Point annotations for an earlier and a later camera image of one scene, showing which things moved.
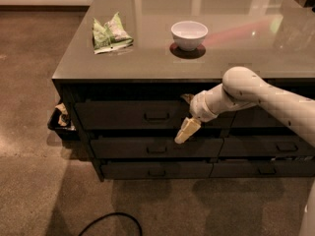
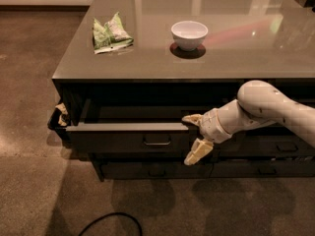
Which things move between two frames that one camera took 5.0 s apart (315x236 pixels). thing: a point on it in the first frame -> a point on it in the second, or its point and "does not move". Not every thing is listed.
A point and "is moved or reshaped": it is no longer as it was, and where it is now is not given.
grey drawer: [157, 170] does not move
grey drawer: [145, 115] is moved or reshaped
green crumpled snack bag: [109, 36] does not move
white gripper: [199, 107] -> [209, 126]
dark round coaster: [187, 54] does not move
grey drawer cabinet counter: [139, 48] does not move
